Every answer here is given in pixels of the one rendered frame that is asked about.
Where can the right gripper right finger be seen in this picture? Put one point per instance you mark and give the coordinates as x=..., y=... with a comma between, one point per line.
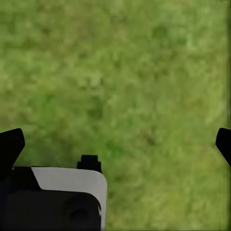
x=223, y=143

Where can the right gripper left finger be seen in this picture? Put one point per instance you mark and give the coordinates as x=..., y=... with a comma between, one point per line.
x=12, y=143

